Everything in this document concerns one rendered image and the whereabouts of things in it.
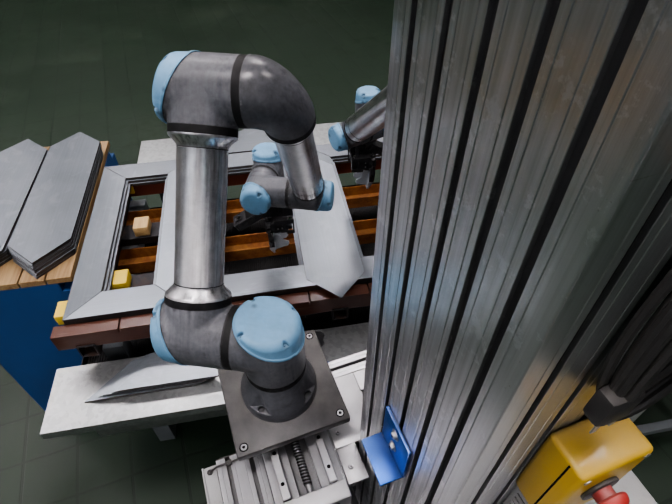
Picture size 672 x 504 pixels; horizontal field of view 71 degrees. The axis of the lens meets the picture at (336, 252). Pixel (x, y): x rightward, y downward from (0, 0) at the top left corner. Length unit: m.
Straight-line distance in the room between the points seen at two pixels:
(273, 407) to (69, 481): 1.44
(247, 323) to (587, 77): 0.66
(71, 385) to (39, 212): 0.64
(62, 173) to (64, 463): 1.13
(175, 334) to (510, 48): 0.70
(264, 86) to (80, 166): 1.40
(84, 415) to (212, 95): 1.02
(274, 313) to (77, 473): 1.56
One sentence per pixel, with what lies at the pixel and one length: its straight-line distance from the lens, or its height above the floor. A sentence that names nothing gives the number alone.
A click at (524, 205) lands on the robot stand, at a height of 1.73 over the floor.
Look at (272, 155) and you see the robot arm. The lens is 1.21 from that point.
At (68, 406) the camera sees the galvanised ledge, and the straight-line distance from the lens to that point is 1.57.
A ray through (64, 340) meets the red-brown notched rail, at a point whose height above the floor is 0.81.
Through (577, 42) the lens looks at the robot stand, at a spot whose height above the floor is 1.83.
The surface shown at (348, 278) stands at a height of 0.84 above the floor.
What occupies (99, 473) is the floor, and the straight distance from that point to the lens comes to 2.24.
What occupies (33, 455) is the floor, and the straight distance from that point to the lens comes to 2.39.
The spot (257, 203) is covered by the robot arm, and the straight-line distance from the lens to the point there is 1.14.
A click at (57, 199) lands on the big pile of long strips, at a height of 0.85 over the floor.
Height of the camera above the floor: 1.92
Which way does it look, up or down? 45 degrees down
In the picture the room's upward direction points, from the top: straight up
